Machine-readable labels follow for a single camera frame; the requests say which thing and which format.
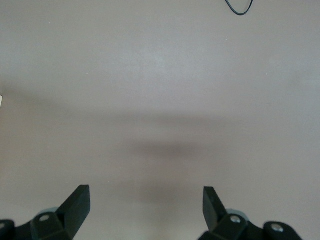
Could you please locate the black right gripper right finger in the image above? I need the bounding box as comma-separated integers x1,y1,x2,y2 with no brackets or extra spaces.
198,186,303,240

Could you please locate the looped thin black cable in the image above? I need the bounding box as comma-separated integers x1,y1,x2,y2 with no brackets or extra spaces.
224,0,254,16

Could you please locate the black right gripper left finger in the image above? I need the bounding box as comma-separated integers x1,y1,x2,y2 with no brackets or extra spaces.
0,184,91,240

